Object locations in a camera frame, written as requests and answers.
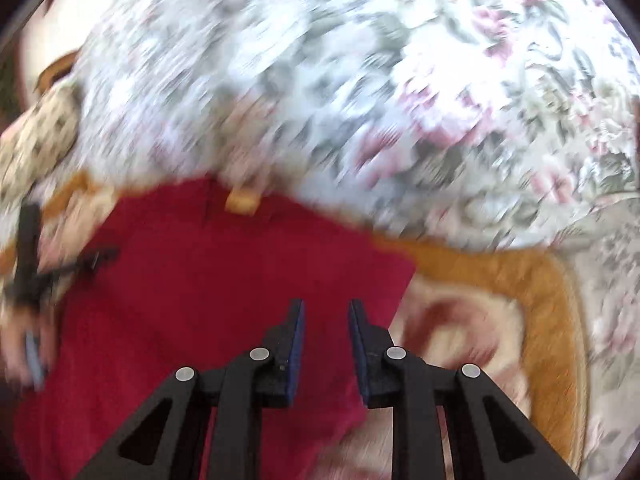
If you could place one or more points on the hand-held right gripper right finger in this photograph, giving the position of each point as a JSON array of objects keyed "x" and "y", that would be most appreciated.
[{"x": 357, "y": 350}]

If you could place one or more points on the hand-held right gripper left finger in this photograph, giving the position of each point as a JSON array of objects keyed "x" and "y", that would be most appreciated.
[{"x": 298, "y": 340}]

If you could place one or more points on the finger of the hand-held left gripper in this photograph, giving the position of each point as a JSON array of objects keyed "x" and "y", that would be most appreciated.
[{"x": 90, "y": 260}]

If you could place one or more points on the dark red sweater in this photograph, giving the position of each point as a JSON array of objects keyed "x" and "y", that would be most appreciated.
[{"x": 200, "y": 285}]

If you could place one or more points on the person's left hand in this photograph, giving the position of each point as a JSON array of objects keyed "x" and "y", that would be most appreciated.
[{"x": 15, "y": 355}]

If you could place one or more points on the cream dotted pillow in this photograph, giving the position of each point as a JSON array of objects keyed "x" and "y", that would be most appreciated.
[{"x": 40, "y": 140}]

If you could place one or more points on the beige orange fleece blanket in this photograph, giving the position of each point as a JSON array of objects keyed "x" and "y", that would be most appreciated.
[{"x": 500, "y": 270}]

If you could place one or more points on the wooden chair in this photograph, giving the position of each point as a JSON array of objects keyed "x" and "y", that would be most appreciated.
[{"x": 60, "y": 67}]

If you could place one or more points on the grey floral quilt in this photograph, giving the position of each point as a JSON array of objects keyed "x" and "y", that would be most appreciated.
[{"x": 350, "y": 110}]

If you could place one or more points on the pale floral bed sheet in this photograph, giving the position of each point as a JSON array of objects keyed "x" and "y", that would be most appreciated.
[{"x": 610, "y": 285}]

